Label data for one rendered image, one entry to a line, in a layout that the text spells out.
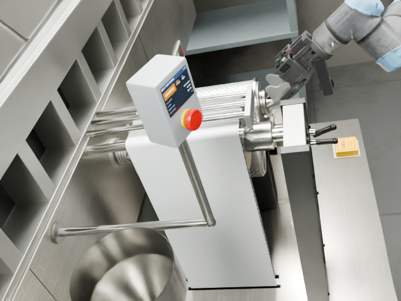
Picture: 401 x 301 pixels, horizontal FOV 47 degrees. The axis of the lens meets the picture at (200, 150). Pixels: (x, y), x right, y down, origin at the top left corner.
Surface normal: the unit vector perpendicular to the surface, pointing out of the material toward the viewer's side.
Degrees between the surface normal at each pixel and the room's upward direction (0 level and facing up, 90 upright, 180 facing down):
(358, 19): 79
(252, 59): 90
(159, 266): 73
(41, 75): 90
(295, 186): 90
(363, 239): 0
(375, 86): 0
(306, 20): 90
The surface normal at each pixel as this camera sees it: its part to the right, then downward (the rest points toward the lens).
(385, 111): -0.25, -0.74
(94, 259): 0.76, 0.25
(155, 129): -0.53, 0.65
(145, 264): -0.06, 0.39
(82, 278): 0.96, -0.07
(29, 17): -0.12, 0.67
